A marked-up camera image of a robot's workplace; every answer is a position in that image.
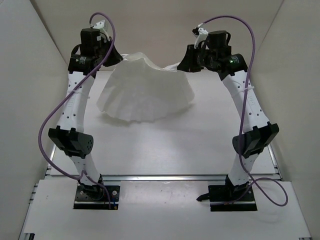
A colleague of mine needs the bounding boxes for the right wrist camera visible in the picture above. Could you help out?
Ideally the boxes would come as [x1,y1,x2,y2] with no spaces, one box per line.
[192,23,209,49]

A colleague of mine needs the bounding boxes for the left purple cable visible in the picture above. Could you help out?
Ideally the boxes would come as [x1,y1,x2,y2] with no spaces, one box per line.
[37,12,117,210]

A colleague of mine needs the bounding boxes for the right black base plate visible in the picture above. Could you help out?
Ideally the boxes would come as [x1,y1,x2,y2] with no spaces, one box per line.
[196,185,258,212]

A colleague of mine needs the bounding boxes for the aluminium front rail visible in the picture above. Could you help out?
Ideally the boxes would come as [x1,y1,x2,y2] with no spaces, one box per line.
[102,174,226,182]

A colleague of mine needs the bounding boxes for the white pleated skirt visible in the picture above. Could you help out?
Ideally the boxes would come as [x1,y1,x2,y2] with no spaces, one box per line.
[96,52,195,122]

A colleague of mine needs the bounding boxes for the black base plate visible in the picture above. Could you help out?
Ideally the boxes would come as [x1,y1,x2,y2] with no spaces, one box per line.
[73,184,121,211]
[196,185,258,212]

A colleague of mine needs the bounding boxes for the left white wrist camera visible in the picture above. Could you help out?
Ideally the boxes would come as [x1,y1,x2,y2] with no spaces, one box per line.
[91,20,110,42]

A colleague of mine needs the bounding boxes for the purple cable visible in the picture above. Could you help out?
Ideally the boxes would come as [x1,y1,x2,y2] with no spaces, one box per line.
[199,16,289,207]
[37,12,117,210]

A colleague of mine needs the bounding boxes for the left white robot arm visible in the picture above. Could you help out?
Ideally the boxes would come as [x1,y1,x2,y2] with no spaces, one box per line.
[48,27,123,201]

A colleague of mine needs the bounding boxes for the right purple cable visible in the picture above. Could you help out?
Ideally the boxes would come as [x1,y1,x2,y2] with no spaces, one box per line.
[199,16,289,207]

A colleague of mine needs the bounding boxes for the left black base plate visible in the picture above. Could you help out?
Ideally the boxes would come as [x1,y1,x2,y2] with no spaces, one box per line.
[73,184,121,211]

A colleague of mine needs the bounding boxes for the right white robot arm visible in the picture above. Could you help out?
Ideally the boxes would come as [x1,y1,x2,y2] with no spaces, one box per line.
[177,27,279,200]

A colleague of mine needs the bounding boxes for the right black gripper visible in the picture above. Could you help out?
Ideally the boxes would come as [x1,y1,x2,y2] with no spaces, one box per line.
[178,45,217,74]

